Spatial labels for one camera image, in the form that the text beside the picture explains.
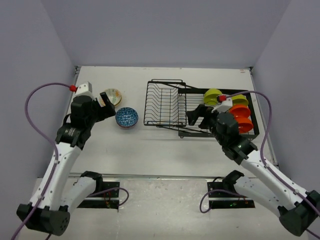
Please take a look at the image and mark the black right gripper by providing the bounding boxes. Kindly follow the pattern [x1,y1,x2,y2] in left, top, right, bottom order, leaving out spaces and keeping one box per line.
[186,104,227,146]

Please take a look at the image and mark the white floral leaf bowl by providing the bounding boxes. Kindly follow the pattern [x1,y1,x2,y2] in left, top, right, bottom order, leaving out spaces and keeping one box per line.
[97,88,122,107]

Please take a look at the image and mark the lime green bowl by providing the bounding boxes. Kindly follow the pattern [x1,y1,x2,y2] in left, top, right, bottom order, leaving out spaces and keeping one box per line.
[231,94,249,107]
[203,88,222,106]

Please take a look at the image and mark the blue white patterned bowl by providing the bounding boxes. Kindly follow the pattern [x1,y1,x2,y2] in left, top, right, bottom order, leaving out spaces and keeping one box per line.
[115,107,139,126]

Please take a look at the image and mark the red pink patterned bowl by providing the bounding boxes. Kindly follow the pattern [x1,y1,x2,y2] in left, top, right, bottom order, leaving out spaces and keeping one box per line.
[119,125,135,130]

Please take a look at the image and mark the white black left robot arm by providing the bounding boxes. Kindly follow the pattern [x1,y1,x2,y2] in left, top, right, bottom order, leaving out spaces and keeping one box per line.
[16,92,116,236]

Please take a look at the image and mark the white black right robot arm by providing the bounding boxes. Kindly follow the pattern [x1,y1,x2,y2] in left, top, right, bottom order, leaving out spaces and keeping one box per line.
[186,104,320,237]

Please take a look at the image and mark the orange bowl rear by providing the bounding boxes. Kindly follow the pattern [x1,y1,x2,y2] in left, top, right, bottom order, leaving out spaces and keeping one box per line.
[228,104,251,118]

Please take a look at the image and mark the orange bowl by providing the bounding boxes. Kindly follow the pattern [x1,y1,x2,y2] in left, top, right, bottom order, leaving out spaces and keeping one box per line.
[228,104,251,118]
[235,117,254,134]

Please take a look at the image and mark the orange bowl front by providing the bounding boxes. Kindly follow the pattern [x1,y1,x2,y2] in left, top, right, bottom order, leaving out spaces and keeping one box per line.
[235,117,254,134]

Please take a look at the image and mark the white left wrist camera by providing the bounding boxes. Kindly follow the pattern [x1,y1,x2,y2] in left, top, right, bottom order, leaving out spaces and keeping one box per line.
[74,81,94,99]

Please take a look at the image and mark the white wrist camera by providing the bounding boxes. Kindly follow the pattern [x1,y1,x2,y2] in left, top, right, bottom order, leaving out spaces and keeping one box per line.
[74,81,94,99]
[212,94,233,113]

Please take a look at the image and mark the black wire dish rack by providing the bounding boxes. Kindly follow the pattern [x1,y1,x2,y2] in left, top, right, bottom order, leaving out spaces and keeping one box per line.
[143,79,260,139]

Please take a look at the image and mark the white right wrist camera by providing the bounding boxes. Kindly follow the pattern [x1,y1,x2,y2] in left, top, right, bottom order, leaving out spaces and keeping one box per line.
[212,94,233,113]

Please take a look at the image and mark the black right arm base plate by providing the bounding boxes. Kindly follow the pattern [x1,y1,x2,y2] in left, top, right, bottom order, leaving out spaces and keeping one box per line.
[208,192,256,209]

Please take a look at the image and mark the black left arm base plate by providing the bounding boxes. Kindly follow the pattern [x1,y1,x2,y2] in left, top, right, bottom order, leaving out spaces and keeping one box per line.
[78,189,120,210]

